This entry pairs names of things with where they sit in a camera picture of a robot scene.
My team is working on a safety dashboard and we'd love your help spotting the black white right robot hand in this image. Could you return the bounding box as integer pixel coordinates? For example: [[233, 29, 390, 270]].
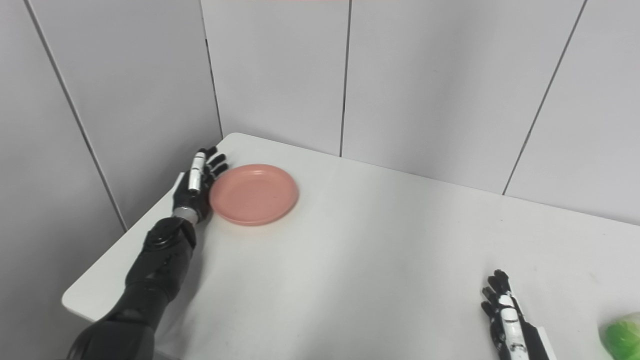
[[480, 269, 557, 360]]

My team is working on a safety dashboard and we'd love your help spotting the pink round plate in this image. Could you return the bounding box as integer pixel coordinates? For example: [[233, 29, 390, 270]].
[[209, 163, 300, 227]]

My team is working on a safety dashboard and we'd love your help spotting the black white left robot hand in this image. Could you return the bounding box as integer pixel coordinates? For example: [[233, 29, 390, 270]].
[[172, 146, 230, 225]]

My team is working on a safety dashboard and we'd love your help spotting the green white toy cabbage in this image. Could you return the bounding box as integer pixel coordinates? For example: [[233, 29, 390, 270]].
[[599, 312, 640, 360]]

